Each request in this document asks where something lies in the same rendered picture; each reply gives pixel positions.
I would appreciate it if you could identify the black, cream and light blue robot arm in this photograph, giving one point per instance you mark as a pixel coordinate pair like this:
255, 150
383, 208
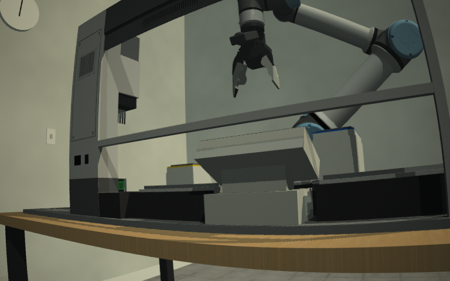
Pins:
325, 119

